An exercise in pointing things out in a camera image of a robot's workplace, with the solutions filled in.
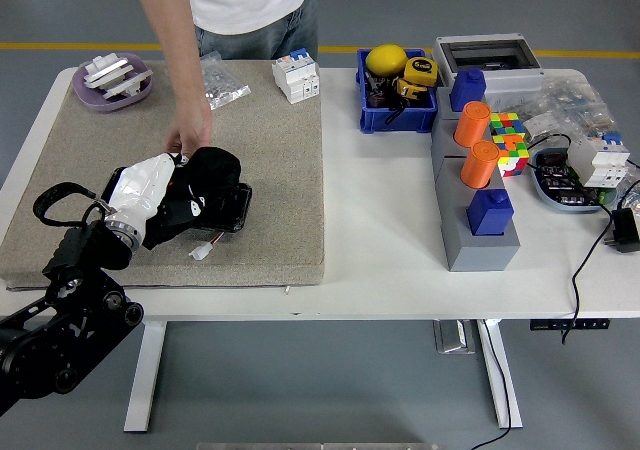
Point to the colourful puzzle cube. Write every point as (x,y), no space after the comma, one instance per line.
(507,124)
(515,157)

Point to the purple tray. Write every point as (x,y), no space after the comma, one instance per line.
(90,97)

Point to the black table control panel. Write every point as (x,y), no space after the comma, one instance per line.
(570,324)

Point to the black film-wrapped panel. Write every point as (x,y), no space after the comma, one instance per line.
(237,207)

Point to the yellow lemon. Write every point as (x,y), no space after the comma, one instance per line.
(386,59)

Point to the black electronic modules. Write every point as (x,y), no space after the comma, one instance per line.
(560,180)

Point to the small yellow tape measure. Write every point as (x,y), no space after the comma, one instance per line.
(412,91)

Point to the white plastic bracket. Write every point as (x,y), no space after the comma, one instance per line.
(127,84)

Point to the large clear bag of parts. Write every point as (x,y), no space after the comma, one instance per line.
(580,102)

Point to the person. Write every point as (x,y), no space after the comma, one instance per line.
(250,0)

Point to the person's right hand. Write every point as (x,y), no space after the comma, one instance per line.
(192,130)

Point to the large yellow tape measure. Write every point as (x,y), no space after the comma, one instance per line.
(420,70)

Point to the white plastic plate stack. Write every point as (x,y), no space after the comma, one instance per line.
(105,70)

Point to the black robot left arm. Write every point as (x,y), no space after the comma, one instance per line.
(75,320)

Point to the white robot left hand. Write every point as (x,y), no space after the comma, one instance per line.
(142,185)

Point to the dark brown component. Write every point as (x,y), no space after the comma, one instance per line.
(381,100)

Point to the white table leg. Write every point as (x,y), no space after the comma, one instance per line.
(142,380)
(502,385)

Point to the black power adapter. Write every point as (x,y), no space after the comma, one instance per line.
(627,230)

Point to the grey-brown mat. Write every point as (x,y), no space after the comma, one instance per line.
(280,170)

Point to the grey shape holder base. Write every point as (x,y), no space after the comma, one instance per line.
(480,252)

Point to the small clear bag with label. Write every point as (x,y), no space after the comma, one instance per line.
(542,125)

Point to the white circuit breaker blue switch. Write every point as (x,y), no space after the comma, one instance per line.
(295,77)
(600,162)

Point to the orange cylinder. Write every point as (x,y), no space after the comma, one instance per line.
(480,165)
(472,125)

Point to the blue-grey dish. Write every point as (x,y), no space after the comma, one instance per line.
(542,187)

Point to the metal floor box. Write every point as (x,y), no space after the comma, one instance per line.
(452,337)

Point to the blue block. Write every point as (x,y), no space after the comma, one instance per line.
(467,90)
(490,215)

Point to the blue plastic bin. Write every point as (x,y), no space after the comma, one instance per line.
(400,120)

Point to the clear bag of metal screws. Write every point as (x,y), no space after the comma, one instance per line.
(222,85)

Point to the grey electrical enclosure box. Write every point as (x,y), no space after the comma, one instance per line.
(510,77)

